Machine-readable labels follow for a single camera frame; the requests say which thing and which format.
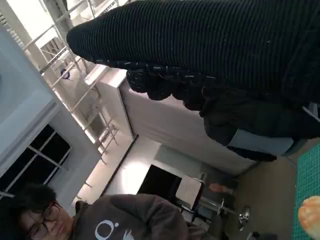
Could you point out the person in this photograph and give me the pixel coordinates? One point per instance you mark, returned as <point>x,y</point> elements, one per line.
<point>125,217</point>

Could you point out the green cutting mat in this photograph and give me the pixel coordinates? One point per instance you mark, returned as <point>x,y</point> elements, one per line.
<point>310,175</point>

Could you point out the teal-grey seat chair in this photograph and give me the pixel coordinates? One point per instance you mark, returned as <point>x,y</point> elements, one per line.
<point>262,141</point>

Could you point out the black garment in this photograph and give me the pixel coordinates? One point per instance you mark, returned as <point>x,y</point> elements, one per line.
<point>250,117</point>

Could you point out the round toy bread bun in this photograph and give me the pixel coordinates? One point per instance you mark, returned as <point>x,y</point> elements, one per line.
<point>311,215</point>

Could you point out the black screen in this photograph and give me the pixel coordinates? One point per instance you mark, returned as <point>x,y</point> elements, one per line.
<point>160,182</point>

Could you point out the office chair with chrome base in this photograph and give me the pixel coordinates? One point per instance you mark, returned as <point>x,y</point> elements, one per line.
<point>190,190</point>

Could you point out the white metal shelf rack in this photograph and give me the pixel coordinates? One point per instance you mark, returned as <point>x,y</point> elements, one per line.
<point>53,27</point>

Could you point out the dark window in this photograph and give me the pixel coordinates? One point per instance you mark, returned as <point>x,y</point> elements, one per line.
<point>50,142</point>

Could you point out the gloved right robot hand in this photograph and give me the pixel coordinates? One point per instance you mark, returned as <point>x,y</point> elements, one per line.
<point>200,37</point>

